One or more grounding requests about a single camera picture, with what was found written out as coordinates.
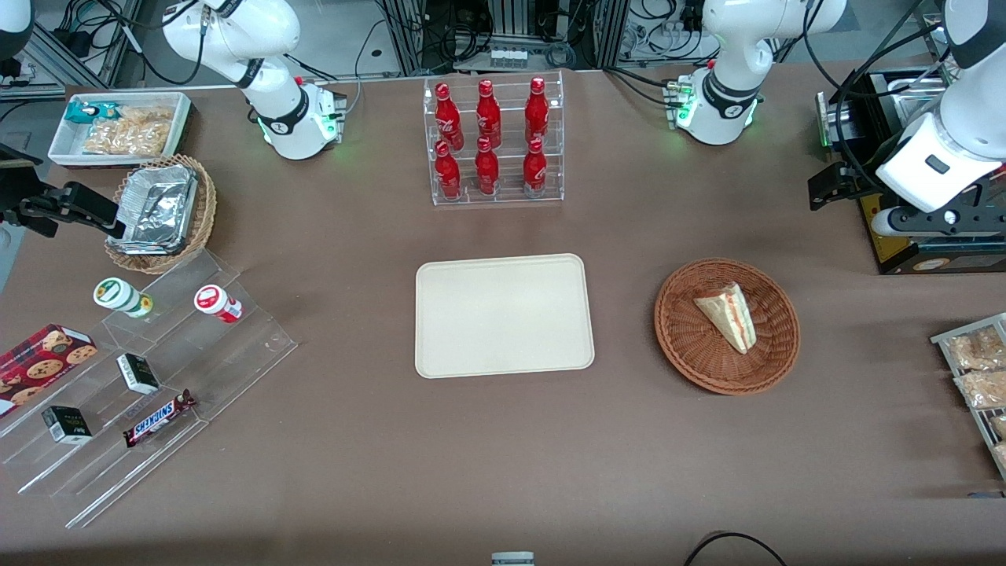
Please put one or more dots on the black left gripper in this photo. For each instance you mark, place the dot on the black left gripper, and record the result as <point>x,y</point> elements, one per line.
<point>857,181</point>

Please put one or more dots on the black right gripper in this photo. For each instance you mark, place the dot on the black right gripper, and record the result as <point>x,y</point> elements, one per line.
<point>17,191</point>

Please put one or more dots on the triangle sandwich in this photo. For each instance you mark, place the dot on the triangle sandwich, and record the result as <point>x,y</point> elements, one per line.
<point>731,314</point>

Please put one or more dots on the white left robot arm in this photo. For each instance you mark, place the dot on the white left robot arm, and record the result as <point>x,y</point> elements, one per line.
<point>723,86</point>

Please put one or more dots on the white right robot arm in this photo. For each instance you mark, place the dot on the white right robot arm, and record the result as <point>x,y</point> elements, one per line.
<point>275,94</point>

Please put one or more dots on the small wicker basket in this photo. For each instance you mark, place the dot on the small wicker basket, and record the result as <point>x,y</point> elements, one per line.
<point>206,204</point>

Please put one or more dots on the large brown wicker basket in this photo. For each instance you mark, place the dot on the large brown wicker basket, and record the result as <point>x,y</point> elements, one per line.
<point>699,354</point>

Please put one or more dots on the beige plastic tray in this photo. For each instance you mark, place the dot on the beige plastic tray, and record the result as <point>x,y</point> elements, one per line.
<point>503,314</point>

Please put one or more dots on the aluminium foil container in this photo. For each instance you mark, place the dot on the aluminium foil container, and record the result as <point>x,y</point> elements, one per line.
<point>157,208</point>

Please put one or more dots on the white plastic bin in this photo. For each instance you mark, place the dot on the white plastic bin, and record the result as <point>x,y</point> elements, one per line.
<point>63,145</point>

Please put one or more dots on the clear bag of chips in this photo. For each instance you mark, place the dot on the clear bag of chips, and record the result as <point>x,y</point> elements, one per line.
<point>130,134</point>

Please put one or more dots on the green lid snack cup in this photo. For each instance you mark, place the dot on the green lid snack cup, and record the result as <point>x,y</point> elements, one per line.
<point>118,295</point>

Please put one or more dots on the black food warmer machine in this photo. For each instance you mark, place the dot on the black food warmer machine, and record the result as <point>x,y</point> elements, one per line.
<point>900,251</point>

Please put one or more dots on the teal snack packet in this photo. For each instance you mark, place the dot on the teal snack packet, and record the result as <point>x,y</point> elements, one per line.
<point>86,112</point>

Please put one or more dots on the steel warmer pan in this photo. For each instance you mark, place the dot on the steel warmer pan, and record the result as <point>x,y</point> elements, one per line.
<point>912,90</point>

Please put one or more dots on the red lid snack cup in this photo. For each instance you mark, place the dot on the red lid snack cup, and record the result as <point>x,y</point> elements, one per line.
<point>216,303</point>

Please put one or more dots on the red cookie box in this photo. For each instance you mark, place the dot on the red cookie box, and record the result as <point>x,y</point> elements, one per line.
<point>39,365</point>

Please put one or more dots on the small black carton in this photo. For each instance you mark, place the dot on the small black carton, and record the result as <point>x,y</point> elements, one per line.
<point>67,424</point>
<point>137,373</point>

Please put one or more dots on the clear acrylic step shelf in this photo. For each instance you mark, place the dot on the clear acrylic step shelf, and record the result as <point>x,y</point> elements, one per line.
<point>236,354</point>

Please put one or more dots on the clear bag of snacks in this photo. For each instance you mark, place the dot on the clear bag of snacks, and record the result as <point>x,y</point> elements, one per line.
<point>974,350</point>
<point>1001,456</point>
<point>1000,426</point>
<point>982,389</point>

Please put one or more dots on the snickers chocolate bar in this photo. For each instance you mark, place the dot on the snickers chocolate bar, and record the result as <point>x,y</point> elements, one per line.
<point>157,419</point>

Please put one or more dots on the red cola bottle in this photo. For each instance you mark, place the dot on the red cola bottle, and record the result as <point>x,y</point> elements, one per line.
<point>537,110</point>
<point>488,114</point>
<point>486,169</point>
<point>448,118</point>
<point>534,169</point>
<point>448,173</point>

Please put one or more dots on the clear acrylic bottle rack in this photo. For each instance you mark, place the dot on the clear acrylic bottle rack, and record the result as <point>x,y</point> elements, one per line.
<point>507,134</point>

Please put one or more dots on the white power strip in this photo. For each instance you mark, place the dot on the white power strip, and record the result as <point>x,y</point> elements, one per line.
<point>508,56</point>

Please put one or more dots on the grey device edge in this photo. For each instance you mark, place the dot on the grey device edge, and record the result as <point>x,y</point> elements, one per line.
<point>512,559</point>

